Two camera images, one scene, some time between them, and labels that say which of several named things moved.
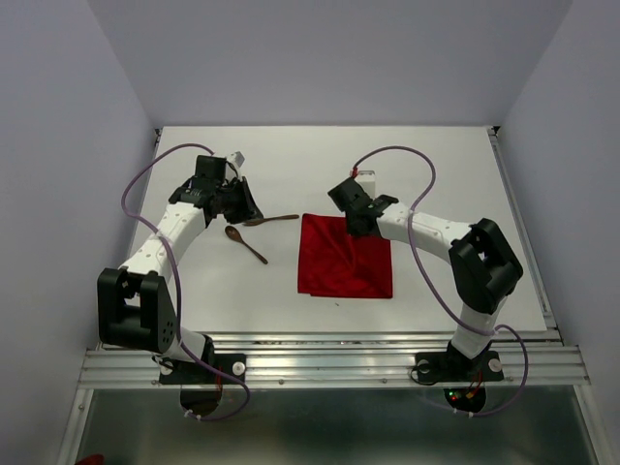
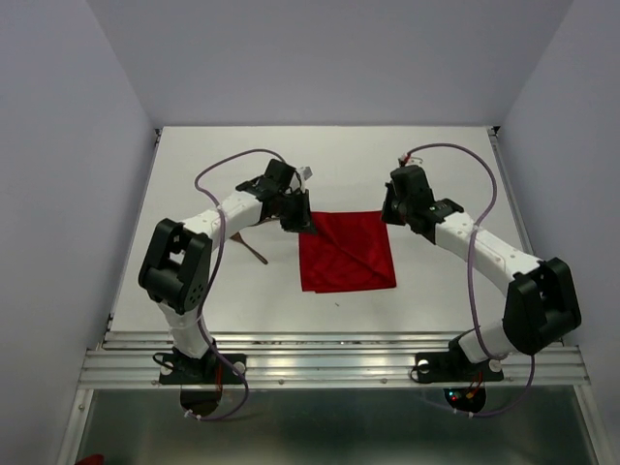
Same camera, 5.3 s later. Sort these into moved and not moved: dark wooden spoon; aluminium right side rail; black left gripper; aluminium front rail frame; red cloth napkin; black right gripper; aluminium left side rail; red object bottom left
Moved: red cloth napkin; black right gripper; black left gripper
Not moved: dark wooden spoon; aluminium left side rail; red object bottom left; aluminium right side rail; aluminium front rail frame
